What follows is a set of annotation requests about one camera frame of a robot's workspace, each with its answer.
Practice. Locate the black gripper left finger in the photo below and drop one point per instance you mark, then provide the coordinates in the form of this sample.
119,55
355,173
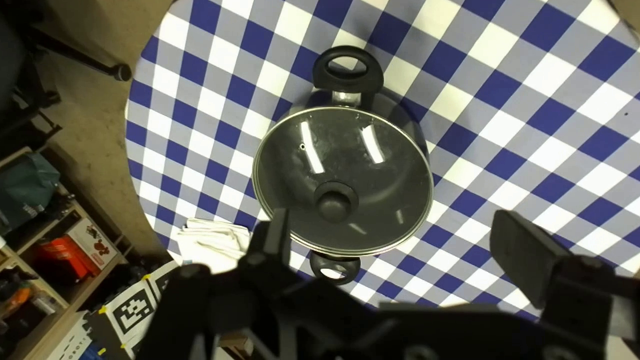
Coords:
278,233

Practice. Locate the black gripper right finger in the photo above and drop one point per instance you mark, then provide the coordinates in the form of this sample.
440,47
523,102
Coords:
526,257

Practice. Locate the round glass table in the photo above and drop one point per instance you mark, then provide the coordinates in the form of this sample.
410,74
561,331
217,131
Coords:
377,192

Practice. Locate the white crumpled cloth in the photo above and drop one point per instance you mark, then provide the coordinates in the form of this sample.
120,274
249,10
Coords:
213,243

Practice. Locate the black white fiducial tag board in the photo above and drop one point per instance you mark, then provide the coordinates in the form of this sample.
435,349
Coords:
132,312

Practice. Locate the blue white checkered tablecloth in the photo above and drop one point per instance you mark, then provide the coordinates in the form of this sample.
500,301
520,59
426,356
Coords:
532,81

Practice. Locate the white box with red print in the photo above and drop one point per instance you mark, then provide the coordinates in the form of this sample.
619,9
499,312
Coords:
92,240

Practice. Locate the wooden storage shelf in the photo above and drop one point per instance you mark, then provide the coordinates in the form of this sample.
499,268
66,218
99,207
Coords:
41,293

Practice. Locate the teal bag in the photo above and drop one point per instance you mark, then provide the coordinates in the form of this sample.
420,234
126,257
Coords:
26,191

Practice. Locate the black tripod pole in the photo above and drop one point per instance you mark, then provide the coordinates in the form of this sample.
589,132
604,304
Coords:
87,59

